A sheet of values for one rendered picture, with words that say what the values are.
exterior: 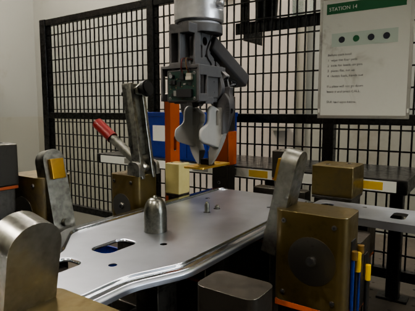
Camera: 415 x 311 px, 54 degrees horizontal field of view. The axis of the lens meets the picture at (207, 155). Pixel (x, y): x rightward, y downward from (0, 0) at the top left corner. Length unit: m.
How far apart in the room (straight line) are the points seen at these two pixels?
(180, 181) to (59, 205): 0.25
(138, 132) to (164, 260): 0.32
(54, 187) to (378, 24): 0.84
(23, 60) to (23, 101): 0.39
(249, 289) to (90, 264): 0.17
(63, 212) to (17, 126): 3.73
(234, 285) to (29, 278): 0.22
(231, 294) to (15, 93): 4.06
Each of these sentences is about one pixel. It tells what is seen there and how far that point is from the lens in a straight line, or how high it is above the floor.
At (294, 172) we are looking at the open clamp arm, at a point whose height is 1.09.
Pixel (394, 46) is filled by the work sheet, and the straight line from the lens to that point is 1.12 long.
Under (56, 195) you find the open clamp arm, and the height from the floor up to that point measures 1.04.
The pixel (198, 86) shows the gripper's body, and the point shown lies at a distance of 0.58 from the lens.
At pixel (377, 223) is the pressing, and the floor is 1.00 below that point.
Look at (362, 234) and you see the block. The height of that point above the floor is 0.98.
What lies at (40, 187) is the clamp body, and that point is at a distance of 0.64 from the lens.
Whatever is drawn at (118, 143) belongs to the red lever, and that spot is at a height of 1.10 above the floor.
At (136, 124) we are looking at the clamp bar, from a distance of 0.74.
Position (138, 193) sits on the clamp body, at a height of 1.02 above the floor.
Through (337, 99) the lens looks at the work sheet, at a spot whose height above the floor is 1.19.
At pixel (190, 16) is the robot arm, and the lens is 0.62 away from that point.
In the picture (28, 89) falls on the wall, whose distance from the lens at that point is 4.47.
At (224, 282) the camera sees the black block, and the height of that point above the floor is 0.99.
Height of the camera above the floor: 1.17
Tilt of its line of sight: 6 degrees down
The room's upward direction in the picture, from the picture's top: straight up
